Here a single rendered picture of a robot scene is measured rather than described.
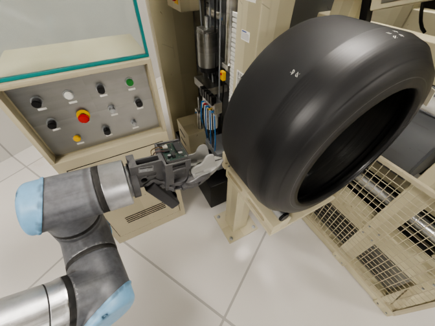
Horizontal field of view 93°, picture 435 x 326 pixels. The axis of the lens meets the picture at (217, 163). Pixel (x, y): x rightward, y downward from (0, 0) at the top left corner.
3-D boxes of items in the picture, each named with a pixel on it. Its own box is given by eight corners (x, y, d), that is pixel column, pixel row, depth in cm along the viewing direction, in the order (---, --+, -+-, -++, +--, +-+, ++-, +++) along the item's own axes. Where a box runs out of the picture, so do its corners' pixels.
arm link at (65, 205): (37, 205, 40) (8, 172, 33) (107, 186, 45) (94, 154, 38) (35, 249, 35) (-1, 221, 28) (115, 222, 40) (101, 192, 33)
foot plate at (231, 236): (213, 216, 175) (213, 215, 174) (240, 203, 184) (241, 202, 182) (230, 244, 159) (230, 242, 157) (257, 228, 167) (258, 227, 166)
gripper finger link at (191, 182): (213, 176, 45) (175, 189, 42) (212, 181, 47) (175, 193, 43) (204, 163, 48) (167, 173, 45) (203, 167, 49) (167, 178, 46)
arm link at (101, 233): (76, 280, 43) (50, 259, 34) (65, 235, 49) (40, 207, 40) (122, 255, 48) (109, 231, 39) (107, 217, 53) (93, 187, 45)
